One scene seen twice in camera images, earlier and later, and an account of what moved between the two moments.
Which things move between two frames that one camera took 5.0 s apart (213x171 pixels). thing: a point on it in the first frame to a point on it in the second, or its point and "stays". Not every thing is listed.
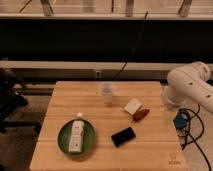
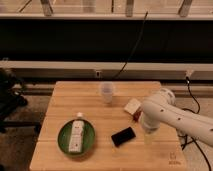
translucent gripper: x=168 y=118 to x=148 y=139
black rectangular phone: x=123 y=136 stays
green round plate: x=88 y=138 stays
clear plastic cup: x=107 y=90 stays
